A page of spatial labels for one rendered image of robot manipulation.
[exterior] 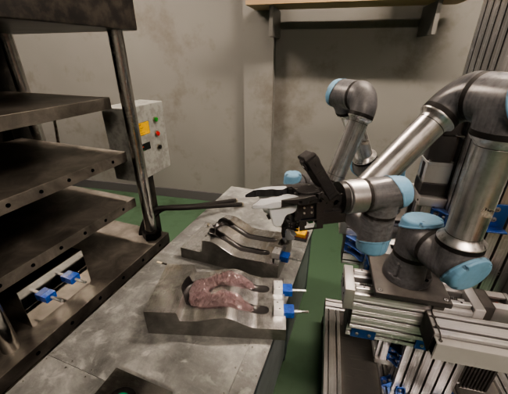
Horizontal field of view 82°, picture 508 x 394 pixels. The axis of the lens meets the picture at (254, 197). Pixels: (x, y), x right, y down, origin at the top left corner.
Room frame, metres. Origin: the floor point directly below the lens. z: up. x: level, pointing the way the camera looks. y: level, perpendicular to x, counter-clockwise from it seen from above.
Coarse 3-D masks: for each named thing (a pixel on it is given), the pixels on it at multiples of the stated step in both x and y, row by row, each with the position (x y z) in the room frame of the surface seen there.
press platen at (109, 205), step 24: (72, 192) 1.44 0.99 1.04; (96, 192) 1.44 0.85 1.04; (24, 216) 1.18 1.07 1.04; (48, 216) 1.18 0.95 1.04; (72, 216) 1.18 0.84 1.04; (96, 216) 1.18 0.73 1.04; (0, 240) 0.98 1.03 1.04; (24, 240) 0.98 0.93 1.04; (48, 240) 0.98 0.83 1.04; (72, 240) 1.02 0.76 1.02; (0, 264) 0.83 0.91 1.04; (24, 264) 0.84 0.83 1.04; (0, 288) 0.75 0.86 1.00
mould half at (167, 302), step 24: (168, 264) 0.99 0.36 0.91; (168, 288) 0.85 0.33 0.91; (216, 288) 0.87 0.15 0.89; (240, 288) 0.88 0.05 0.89; (144, 312) 0.74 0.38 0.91; (168, 312) 0.74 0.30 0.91; (192, 312) 0.77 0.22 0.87; (216, 312) 0.75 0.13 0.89; (240, 312) 0.76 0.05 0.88; (216, 336) 0.73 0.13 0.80; (240, 336) 0.72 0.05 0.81; (264, 336) 0.72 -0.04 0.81
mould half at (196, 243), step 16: (240, 224) 1.31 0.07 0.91; (192, 240) 1.25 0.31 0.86; (208, 240) 1.14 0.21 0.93; (240, 240) 1.20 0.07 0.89; (256, 240) 1.21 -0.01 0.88; (288, 240) 1.20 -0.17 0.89; (192, 256) 1.16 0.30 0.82; (208, 256) 1.13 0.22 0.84; (224, 256) 1.10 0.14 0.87; (240, 256) 1.08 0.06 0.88; (256, 256) 1.08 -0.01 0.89; (256, 272) 1.05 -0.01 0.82; (272, 272) 1.02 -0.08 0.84
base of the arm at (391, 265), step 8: (392, 256) 0.79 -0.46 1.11; (400, 256) 0.76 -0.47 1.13; (384, 264) 0.80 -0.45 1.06; (392, 264) 0.77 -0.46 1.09; (400, 264) 0.75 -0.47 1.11; (408, 264) 0.74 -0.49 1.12; (416, 264) 0.73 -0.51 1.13; (384, 272) 0.78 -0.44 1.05; (392, 272) 0.76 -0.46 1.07; (400, 272) 0.74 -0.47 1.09; (408, 272) 0.73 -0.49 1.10; (416, 272) 0.72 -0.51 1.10; (424, 272) 0.72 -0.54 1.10; (392, 280) 0.74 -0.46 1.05; (400, 280) 0.73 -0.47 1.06; (408, 280) 0.72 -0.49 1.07; (416, 280) 0.71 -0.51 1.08; (424, 280) 0.72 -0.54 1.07; (408, 288) 0.71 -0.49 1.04; (416, 288) 0.71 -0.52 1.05; (424, 288) 0.71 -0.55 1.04
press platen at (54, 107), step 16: (0, 96) 1.41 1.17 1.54; (16, 96) 1.41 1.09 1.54; (32, 96) 1.41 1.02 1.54; (48, 96) 1.41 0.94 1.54; (64, 96) 1.41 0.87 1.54; (80, 96) 1.41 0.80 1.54; (0, 112) 1.02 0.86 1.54; (16, 112) 1.02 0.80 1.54; (32, 112) 1.05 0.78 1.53; (48, 112) 1.11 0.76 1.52; (64, 112) 1.16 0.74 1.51; (80, 112) 1.23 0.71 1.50; (0, 128) 0.94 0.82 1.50; (16, 128) 0.99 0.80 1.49
